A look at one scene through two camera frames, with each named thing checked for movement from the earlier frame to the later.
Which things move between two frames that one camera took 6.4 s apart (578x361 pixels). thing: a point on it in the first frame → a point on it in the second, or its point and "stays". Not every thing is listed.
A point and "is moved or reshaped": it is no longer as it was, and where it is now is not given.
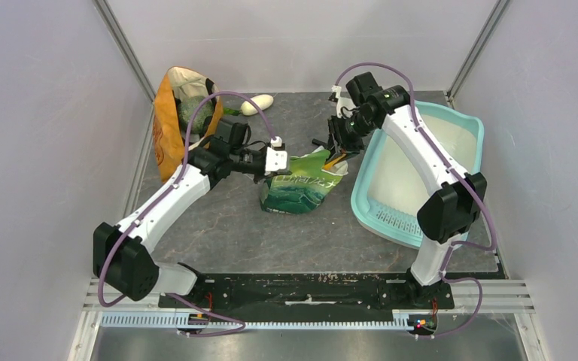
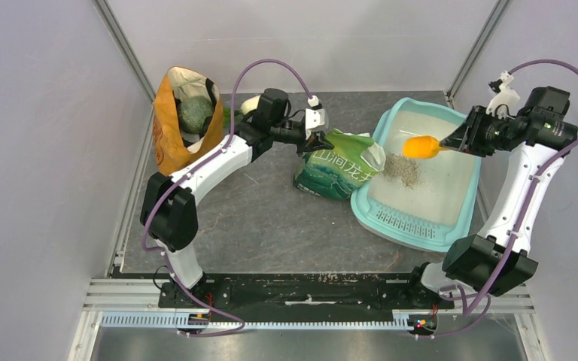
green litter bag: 305,186 → 355,158
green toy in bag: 187,108 stays
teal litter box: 390,188 stays
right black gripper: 352,149 → 466,138
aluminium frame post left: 126,48 stays
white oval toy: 263,101 stays
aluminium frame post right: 454,86 stays
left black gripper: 257,177 → 317,141
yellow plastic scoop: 327,165 is moved or reshaped
